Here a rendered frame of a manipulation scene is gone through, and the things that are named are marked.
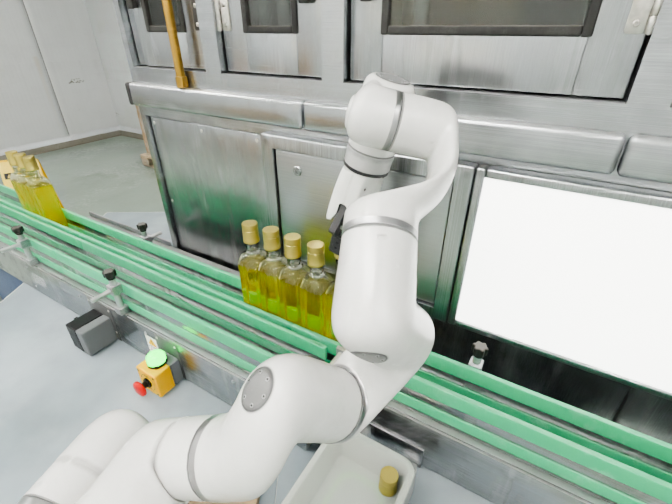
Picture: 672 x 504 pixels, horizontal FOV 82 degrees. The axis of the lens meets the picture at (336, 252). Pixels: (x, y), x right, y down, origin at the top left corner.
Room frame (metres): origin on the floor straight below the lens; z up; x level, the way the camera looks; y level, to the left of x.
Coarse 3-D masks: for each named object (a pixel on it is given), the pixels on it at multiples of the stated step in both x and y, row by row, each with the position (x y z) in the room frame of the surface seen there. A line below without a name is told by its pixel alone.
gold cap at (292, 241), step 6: (288, 234) 0.69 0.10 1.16; (294, 234) 0.69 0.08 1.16; (288, 240) 0.66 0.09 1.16; (294, 240) 0.66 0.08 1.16; (300, 240) 0.67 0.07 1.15; (288, 246) 0.66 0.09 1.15; (294, 246) 0.66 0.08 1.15; (300, 246) 0.67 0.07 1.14; (288, 252) 0.66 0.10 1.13; (294, 252) 0.66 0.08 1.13; (300, 252) 0.67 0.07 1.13; (288, 258) 0.66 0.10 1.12; (294, 258) 0.66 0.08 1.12
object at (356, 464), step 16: (320, 448) 0.43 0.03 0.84; (336, 448) 0.46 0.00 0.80; (352, 448) 0.46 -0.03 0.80; (368, 448) 0.44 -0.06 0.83; (384, 448) 0.43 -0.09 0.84; (320, 464) 0.42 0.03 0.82; (336, 464) 0.45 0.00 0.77; (352, 464) 0.45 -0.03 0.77; (368, 464) 0.44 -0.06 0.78; (384, 464) 0.42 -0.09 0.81; (400, 464) 0.41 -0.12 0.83; (304, 480) 0.38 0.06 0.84; (320, 480) 0.41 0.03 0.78; (336, 480) 0.41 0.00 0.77; (352, 480) 0.41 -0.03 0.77; (368, 480) 0.41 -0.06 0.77; (400, 480) 0.40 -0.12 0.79; (288, 496) 0.35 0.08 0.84; (304, 496) 0.37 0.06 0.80; (320, 496) 0.38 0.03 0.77; (336, 496) 0.38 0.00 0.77; (352, 496) 0.38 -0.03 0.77; (368, 496) 0.38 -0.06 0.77; (384, 496) 0.38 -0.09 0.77; (400, 496) 0.35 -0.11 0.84
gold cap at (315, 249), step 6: (318, 240) 0.66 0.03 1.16; (312, 246) 0.64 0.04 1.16; (318, 246) 0.64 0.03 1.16; (312, 252) 0.63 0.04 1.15; (318, 252) 0.63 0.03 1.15; (324, 252) 0.64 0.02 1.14; (312, 258) 0.63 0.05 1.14; (318, 258) 0.63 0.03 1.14; (324, 258) 0.64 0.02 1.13; (312, 264) 0.63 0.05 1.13; (318, 264) 0.63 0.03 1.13; (324, 264) 0.64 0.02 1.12
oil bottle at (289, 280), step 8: (304, 264) 0.69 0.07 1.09; (280, 272) 0.67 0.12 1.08; (288, 272) 0.66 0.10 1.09; (296, 272) 0.66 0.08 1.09; (304, 272) 0.67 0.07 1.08; (280, 280) 0.66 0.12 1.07; (288, 280) 0.65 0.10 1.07; (296, 280) 0.65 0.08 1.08; (280, 288) 0.66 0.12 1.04; (288, 288) 0.65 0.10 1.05; (296, 288) 0.64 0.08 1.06; (280, 296) 0.66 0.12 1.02; (288, 296) 0.65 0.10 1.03; (296, 296) 0.64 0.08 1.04; (280, 304) 0.67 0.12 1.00; (288, 304) 0.65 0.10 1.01; (296, 304) 0.64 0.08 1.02; (288, 312) 0.65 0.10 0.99; (296, 312) 0.64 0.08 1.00; (288, 320) 0.66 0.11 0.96; (296, 320) 0.64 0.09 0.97
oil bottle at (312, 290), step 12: (324, 276) 0.64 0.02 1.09; (300, 288) 0.63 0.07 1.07; (312, 288) 0.62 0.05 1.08; (324, 288) 0.62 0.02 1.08; (300, 300) 0.64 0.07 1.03; (312, 300) 0.62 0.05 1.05; (324, 300) 0.62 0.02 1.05; (312, 312) 0.62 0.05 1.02; (324, 312) 0.62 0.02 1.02; (312, 324) 0.62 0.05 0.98; (324, 324) 0.62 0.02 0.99; (324, 336) 0.61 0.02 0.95
